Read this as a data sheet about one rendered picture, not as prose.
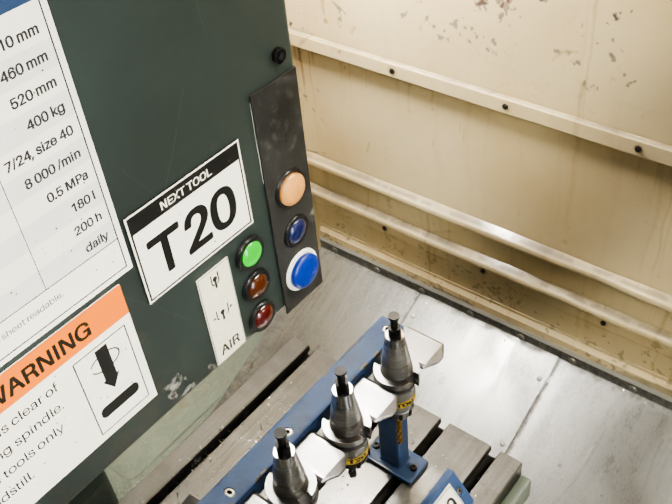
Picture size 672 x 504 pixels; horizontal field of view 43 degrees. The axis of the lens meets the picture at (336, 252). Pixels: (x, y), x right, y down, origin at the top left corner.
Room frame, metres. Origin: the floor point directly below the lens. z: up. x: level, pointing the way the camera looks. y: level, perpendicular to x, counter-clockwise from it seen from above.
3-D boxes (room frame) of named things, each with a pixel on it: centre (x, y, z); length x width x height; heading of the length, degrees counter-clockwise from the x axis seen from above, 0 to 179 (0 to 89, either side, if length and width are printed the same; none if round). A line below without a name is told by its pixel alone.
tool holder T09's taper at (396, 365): (0.75, -0.06, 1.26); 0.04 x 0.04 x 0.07
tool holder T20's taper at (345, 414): (0.67, 0.01, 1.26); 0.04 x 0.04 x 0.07
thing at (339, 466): (0.63, 0.05, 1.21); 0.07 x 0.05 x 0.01; 48
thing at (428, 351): (0.79, -0.10, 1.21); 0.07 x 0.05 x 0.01; 48
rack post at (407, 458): (0.83, -0.06, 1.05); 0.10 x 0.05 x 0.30; 48
